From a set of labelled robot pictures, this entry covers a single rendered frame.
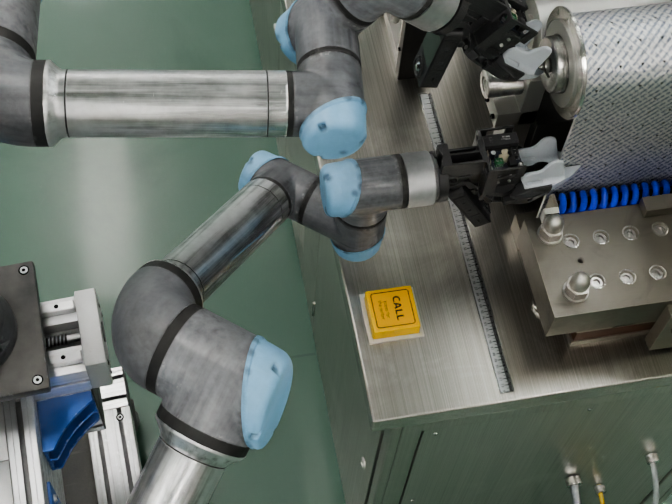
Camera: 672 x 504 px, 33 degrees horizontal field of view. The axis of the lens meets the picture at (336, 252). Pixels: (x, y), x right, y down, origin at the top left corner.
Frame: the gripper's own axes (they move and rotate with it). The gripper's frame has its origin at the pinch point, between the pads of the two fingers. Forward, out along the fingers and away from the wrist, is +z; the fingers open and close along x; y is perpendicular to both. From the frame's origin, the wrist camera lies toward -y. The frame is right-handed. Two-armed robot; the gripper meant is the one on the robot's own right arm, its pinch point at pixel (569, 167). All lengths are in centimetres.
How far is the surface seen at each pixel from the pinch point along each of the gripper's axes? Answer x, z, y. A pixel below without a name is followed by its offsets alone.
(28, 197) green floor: 79, -91, -109
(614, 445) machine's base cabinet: -26, 12, -49
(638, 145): -0.3, 9.1, 3.9
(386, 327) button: -12.8, -27.6, -16.5
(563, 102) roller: 1.6, -3.5, 13.6
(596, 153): -0.3, 3.1, 3.2
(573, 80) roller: 1.2, -3.5, 18.7
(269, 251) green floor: 55, -34, -109
